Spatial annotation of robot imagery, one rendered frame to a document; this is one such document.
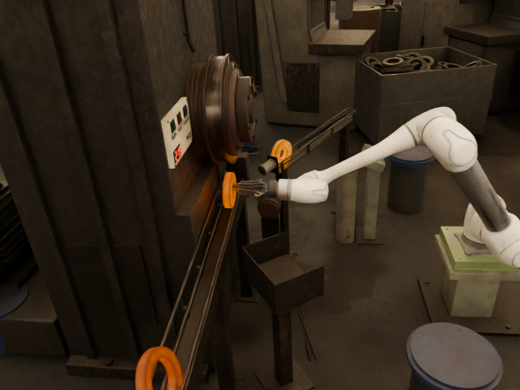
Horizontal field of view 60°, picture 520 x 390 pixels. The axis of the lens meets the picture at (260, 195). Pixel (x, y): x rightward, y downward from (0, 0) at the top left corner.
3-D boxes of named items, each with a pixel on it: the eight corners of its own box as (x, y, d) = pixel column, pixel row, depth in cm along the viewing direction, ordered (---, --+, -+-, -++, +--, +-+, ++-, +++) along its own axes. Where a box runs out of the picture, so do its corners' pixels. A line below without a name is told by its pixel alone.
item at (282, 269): (282, 418, 188) (275, 285, 153) (253, 373, 208) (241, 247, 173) (322, 396, 196) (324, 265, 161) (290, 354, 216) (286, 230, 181)
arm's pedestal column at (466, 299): (490, 282, 253) (502, 237, 238) (518, 336, 218) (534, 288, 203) (417, 280, 258) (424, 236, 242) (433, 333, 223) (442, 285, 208)
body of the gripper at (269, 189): (276, 202, 187) (254, 200, 188) (278, 192, 194) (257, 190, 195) (276, 186, 183) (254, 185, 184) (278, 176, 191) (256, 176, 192)
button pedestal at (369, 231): (357, 246, 289) (363, 159, 259) (355, 226, 310) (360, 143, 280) (383, 247, 287) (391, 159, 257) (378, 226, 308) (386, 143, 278)
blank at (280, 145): (278, 171, 257) (282, 172, 255) (267, 156, 245) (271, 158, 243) (291, 148, 261) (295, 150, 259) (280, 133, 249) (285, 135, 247)
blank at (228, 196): (220, 184, 181) (229, 185, 181) (227, 165, 194) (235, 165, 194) (223, 215, 190) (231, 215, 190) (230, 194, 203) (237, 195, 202)
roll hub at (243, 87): (238, 152, 189) (233, 87, 176) (248, 128, 213) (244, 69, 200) (251, 152, 188) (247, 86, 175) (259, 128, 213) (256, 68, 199)
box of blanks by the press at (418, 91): (374, 158, 403) (381, 72, 365) (346, 126, 475) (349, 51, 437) (482, 145, 413) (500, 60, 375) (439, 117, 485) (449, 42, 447)
